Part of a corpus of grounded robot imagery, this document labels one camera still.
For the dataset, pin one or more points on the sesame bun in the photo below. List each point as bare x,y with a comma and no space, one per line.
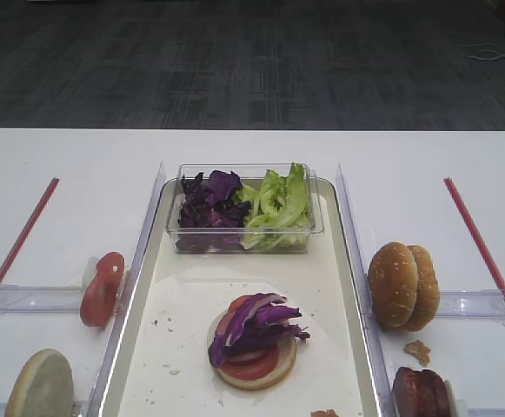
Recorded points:
393,280
428,292

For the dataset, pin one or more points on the sesame top bun rear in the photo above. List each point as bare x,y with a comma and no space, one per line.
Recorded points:
428,292

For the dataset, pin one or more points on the clear plastic salad box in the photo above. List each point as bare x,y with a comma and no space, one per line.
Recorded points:
250,174

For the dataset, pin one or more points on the green lettuce leaves in box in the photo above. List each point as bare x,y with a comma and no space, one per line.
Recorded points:
280,208

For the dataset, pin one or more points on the tomato slices on bun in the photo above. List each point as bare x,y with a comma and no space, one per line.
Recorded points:
249,366

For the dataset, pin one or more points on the right red strip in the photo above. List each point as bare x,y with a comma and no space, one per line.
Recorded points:
476,235

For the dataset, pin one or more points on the clear slider rail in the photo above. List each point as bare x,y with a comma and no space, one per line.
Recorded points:
483,412
473,305
16,299

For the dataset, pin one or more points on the bottom bun on tray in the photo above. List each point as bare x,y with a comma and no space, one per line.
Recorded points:
250,341

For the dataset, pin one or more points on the red strip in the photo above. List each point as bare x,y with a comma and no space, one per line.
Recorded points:
16,247
476,235

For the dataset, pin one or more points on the lower right clear slider rail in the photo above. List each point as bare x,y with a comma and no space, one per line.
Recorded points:
483,412

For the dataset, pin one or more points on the metal baking tray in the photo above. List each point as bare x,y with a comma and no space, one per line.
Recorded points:
163,368

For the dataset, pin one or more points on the upper left clear slider rail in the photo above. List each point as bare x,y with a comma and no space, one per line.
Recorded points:
16,299

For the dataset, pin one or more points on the sesame top bun front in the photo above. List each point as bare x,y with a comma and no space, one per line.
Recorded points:
393,280

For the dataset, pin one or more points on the pale bun half upright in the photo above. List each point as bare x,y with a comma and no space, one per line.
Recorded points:
44,387

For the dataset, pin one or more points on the brown meat patties stack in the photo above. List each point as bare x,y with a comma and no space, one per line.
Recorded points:
420,394

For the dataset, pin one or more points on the left red strip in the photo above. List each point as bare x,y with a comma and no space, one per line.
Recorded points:
16,247

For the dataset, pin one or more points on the tomato slices upright stack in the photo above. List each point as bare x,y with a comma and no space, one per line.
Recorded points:
99,300

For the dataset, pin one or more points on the orange crumb on tray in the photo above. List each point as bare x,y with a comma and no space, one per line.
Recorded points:
324,413

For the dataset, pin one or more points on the purple cabbage leaves in box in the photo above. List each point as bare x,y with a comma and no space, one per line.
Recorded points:
215,204

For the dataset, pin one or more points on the upper right clear slider rail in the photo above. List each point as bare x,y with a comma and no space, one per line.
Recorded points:
473,305

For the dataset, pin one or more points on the white pusher block at patties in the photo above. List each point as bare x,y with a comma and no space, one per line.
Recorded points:
457,406

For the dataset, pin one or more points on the purple cabbage leaf on burger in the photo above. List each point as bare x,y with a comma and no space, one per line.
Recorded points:
264,312

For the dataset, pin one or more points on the brown crumb on table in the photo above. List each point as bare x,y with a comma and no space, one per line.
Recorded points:
418,350

